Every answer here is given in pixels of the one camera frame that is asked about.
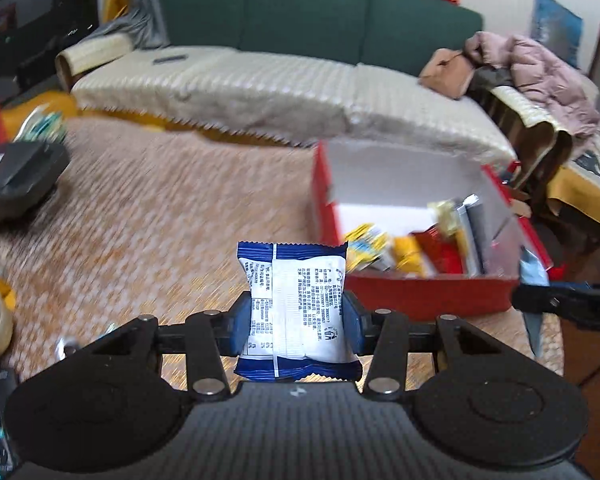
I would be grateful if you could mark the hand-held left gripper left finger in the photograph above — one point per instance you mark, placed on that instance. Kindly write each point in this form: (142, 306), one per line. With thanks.
(237, 325)

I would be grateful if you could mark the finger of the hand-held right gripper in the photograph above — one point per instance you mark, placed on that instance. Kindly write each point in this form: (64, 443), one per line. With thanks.
(555, 302)

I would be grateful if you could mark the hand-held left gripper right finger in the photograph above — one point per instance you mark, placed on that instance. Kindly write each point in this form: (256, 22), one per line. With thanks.
(355, 325)

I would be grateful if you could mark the blue and white snack packet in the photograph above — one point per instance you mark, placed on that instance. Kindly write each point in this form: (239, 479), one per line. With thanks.
(295, 300)

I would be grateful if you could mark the yellow cartoon snack packet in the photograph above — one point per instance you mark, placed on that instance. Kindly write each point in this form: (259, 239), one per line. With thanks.
(367, 247)

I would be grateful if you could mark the red and white cardboard box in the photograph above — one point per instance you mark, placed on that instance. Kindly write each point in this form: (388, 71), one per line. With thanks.
(430, 300)

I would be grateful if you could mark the red noodle snack packet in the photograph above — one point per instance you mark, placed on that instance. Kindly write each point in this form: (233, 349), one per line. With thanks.
(442, 255)

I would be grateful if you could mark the orange snack packet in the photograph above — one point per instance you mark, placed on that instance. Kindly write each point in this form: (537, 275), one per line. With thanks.
(409, 255)

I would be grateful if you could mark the silver snack packet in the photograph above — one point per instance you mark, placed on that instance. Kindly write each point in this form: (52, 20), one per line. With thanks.
(472, 235)

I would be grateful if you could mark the yellow cloth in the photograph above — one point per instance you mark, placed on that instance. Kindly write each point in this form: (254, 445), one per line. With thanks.
(587, 195)

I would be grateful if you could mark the pale yellow snack packet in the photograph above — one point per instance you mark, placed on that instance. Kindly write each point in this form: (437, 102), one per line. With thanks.
(444, 217)

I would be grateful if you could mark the wooden chair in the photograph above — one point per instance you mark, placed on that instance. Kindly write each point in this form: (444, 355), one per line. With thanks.
(530, 160)

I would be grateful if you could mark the cream chair cover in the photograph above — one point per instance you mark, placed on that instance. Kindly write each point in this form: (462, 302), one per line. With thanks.
(527, 107)

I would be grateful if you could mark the pink padded jacket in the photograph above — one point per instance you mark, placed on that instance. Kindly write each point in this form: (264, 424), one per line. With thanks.
(535, 75)

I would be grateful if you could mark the green sofa with cover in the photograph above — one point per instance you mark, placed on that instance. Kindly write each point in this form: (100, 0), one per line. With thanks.
(260, 90)

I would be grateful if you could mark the beige bag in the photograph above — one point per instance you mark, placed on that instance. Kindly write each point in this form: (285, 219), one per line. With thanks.
(447, 74)

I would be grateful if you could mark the black case with red label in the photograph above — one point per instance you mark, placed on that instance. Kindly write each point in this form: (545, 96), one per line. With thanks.
(17, 177)

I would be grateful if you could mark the remote on sofa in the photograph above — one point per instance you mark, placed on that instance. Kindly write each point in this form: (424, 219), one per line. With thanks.
(170, 58)

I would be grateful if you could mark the rolled cream bolster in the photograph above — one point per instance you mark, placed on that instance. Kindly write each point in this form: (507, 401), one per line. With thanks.
(92, 57)

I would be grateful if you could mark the grey curtain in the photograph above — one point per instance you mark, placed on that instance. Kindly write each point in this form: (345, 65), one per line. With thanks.
(145, 5)

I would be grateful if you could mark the dark television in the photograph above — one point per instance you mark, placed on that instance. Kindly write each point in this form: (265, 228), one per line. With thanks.
(25, 5)

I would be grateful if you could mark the blue wall poster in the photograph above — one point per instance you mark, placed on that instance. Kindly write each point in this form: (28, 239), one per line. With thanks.
(555, 30)

